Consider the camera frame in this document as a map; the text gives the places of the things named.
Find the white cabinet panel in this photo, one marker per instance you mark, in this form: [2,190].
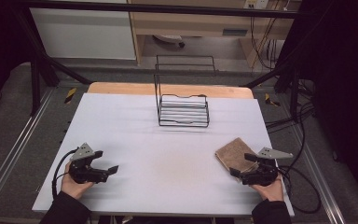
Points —
[84,34]

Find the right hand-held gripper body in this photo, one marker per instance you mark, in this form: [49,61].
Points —
[261,177]

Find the light wooden desk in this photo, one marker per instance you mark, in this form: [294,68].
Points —
[199,23]

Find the black metal frame strut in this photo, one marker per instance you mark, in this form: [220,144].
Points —
[35,84]
[293,93]

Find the person's left hand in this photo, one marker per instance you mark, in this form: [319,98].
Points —
[73,189]

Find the black metal crossbar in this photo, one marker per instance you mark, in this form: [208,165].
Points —
[167,9]

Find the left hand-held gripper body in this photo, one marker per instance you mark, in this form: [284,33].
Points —
[85,174]

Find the white power strip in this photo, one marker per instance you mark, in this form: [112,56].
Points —
[167,39]

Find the yellow black tape marker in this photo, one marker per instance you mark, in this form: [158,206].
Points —
[270,100]
[70,95]

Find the aluminium floor rail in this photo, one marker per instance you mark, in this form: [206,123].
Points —
[320,180]
[15,146]

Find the white table mat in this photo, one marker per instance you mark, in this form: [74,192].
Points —
[167,152]

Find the white wall socket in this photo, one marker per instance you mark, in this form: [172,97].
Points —
[256,3]

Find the brown towel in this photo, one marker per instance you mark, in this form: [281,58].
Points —
[233,154]

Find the person's right hand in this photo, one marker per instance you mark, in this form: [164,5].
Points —
[272,192]

